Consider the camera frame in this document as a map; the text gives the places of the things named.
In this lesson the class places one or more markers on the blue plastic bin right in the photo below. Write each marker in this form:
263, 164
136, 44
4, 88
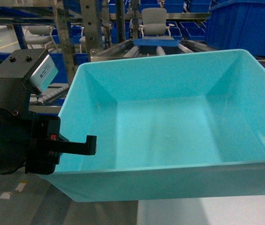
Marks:
237, 24

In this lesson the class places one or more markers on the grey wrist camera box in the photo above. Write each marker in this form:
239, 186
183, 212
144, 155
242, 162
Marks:
38, 69

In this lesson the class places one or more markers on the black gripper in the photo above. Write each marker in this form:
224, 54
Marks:
47, 144

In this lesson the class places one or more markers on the grey office chair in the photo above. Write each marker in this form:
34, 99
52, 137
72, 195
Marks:
154, 24

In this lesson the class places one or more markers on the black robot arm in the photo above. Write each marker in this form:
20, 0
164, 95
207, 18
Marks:
28, 139

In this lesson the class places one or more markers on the teal plastic bin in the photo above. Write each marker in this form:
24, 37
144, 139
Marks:
177, 126

